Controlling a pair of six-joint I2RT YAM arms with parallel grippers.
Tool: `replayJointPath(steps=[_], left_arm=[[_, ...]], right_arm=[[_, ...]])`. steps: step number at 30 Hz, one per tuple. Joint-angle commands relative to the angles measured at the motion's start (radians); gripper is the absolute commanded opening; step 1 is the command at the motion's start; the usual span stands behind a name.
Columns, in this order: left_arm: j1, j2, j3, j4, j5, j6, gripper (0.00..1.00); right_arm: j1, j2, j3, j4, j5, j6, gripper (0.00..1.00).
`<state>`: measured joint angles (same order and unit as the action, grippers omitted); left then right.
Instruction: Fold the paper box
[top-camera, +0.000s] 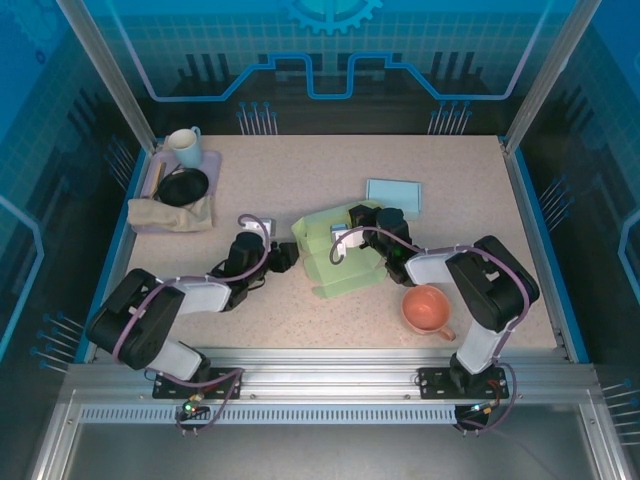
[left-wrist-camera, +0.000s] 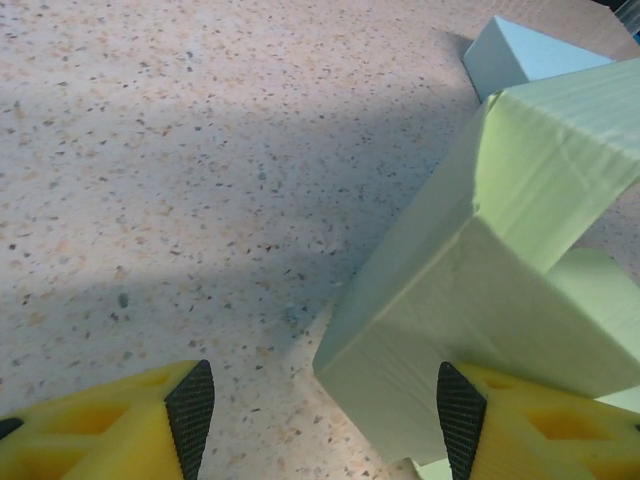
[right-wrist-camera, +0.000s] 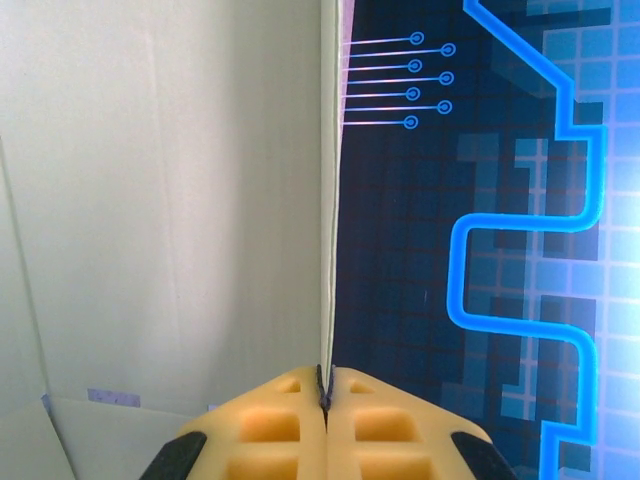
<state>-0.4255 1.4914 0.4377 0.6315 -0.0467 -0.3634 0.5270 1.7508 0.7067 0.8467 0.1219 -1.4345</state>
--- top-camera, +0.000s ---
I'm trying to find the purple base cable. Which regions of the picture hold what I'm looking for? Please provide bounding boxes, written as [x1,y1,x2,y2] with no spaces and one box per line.
[457,363,519,436]
[172,367,246,437]

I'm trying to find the black plate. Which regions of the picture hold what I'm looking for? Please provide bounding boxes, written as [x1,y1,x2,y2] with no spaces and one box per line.
[156,168,210,206]

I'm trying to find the aluminium frame rail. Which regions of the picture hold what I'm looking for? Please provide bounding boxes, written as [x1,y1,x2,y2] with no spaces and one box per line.
[64,347,599,407]

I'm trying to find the light green paper box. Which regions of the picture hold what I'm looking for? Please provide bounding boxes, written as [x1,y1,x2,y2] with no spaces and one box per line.
[291,198,389,301]

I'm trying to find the orange cup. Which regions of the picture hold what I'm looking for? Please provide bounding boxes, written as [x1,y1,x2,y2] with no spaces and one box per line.
[401,284,457,342]

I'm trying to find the lavender plastic tray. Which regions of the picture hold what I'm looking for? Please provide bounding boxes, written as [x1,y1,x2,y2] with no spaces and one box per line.
[130,149,223,235]

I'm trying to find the aluminium side rail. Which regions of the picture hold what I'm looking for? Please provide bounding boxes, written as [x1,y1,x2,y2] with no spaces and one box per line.
[499,137,576,361]

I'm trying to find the aluminium corner post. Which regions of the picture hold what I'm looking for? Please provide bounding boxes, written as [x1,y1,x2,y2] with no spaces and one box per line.
[54,0,160,154]
[502,0,604,156]

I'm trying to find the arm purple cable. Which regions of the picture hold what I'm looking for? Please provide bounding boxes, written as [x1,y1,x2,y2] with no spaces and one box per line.
[112,213,271,364]
[327,225,530,359]

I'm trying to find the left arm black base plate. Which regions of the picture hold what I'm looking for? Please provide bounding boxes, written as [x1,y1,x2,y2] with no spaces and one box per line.
[152,367,244,401]

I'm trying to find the beige cloth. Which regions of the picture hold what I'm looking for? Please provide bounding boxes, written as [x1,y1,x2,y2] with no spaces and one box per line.
[127,195,216,233]

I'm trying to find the slotted white cable duct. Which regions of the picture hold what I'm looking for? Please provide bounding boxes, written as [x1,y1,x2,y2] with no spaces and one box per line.
[79,405,461,426]

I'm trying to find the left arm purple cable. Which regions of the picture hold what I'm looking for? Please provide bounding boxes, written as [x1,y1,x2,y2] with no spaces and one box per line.
[112,213,271,364]

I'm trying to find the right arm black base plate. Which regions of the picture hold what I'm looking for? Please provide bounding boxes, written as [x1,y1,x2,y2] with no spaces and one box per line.
[417,366,519,400]

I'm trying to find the yellow wooden stick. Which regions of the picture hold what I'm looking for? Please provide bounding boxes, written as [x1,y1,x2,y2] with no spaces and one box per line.
[149,162,167,199]

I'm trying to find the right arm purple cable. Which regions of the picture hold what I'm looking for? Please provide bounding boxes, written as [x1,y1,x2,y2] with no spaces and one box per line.
[327,225,530,359]

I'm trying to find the pale blue mug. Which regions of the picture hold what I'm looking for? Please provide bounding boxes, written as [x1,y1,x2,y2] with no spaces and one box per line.
[166,125,205,169]

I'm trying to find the small LED circuit board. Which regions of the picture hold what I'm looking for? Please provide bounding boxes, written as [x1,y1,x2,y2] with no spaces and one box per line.
[464,399,501,419]
[180,394,209,419]

